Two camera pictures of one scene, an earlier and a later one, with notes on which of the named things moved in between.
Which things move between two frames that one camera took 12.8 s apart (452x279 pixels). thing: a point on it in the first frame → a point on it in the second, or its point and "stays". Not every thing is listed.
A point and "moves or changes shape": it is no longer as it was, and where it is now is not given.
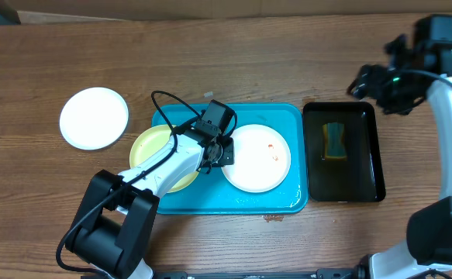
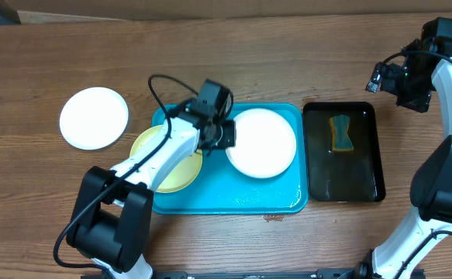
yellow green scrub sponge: (333, 147) moves or changes shape
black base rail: (334, 274) stays
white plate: (94, 118) stays
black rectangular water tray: (359, 178) stays
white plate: (262, 159) moves or changes shape
